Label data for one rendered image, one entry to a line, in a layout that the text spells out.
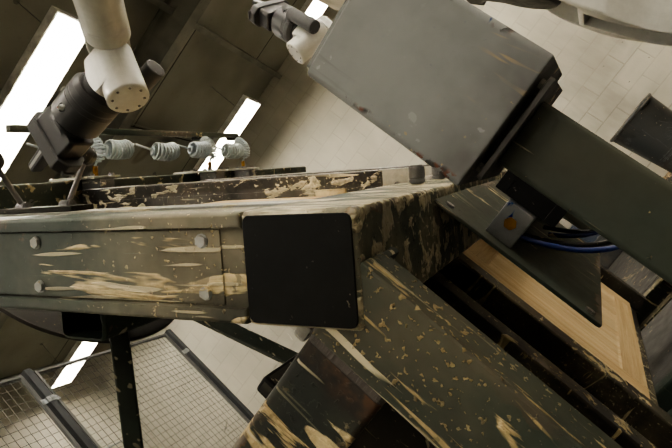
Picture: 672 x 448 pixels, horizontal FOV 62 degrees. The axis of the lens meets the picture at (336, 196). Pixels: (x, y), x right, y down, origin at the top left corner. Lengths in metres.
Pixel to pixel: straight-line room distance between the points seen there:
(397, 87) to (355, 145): 6.25
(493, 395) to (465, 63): 0.26
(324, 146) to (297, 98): 0.72
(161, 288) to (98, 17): 0.41
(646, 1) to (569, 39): 5.71
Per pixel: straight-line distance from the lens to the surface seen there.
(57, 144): 1.03
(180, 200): 1.55
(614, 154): 0.46
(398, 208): 0.58
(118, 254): 0.65
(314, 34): 1.43
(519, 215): 0.72
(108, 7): 0.84
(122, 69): 0.93
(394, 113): 0.46
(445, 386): 0.49
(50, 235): 0.73
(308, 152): 6.90
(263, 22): 1.55
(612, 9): 0.93
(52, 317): 1.99
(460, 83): 0.45
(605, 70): 6.59
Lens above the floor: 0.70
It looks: 17 degrees up
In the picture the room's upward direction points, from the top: 51 degrees counter-clockwise
